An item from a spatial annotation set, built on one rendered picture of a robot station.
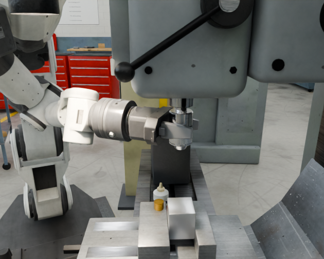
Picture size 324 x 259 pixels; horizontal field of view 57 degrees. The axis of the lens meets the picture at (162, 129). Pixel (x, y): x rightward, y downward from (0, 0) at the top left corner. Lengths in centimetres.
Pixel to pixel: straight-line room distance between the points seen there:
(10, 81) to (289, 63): 62
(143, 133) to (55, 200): 85
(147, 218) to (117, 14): 40
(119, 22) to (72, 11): 936
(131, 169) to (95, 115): 196
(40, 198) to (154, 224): 80
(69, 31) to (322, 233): 953
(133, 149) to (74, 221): 112
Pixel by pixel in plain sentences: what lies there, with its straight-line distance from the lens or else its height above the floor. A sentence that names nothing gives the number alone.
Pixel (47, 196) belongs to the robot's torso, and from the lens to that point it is 136.
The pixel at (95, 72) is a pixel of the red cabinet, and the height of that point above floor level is 74.
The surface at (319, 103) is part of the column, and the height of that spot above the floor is 124.
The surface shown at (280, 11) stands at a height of 144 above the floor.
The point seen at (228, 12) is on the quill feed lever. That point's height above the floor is 144.
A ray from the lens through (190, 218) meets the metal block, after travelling 61.
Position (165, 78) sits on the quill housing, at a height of 135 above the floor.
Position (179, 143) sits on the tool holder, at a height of 121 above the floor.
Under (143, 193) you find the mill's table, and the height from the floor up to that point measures 93.
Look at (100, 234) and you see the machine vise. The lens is 69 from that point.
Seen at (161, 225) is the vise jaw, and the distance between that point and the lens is 63.
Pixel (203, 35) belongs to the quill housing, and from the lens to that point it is 46.
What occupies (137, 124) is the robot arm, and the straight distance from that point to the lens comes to 57.
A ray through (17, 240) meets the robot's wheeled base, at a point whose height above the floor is 57.
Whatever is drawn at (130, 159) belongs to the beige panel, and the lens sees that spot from 251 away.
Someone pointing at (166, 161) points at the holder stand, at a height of 102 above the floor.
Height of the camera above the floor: 142
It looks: 19 degrees down
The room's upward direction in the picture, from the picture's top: straight up
